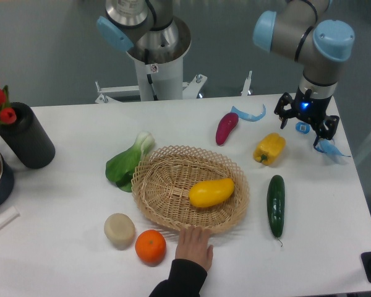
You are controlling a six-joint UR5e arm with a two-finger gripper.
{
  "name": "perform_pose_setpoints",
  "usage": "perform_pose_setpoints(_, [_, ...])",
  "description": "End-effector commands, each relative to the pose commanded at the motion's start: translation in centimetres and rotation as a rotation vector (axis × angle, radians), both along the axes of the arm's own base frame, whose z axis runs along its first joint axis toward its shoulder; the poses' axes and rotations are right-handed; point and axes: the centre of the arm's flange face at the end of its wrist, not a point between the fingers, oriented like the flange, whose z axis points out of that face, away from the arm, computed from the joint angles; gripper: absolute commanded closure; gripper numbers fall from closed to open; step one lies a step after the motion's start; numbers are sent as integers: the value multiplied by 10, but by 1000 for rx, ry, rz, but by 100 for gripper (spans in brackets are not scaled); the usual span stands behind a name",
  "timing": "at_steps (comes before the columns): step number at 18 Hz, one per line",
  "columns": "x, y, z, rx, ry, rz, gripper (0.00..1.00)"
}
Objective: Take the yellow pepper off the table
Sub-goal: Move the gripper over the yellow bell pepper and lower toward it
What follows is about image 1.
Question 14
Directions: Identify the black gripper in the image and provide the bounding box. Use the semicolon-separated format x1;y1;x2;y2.
274;85;339;147

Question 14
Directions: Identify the yellow bell pepper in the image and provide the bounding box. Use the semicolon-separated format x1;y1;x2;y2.
253;132;286;166

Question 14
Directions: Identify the woven wicker basket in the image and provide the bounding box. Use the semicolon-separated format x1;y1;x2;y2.
132;145;250;233

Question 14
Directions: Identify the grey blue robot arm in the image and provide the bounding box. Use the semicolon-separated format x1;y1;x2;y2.
96;1;355;149

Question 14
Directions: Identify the black sleeved forearm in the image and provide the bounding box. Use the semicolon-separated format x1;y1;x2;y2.
150;259;207;297

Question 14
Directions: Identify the person's hand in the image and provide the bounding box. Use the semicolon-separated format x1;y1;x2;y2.
175;226;213;272

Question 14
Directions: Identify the blue crumpled tape strip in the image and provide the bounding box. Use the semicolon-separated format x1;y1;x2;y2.
294;121;352;163

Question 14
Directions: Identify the purple eggplant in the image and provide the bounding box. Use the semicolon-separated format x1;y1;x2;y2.
215;112;239;146

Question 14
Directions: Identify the green cucumber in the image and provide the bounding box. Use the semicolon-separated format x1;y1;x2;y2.
267;175;285;247

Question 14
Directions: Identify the yellow mango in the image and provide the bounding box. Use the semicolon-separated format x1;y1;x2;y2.
189;178;234;208

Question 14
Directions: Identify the green bok choy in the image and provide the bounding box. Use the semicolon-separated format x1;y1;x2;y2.
105;131;155;192

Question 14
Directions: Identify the orange mandarin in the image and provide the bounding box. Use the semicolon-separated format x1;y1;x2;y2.
135;230;166;265

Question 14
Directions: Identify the beige round cake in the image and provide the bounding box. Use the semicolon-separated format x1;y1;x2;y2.
104;213;135;249

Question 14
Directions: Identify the black cylindrical vase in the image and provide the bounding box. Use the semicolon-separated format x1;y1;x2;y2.
0;102;56;169

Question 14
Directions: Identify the white paper strip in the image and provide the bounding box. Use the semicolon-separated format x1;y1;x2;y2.
0;206;20;230

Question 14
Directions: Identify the white metal base frame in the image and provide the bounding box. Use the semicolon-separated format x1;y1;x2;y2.
95;70;254;104

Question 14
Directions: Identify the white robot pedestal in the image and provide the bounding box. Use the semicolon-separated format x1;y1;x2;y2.
127;17;191;101

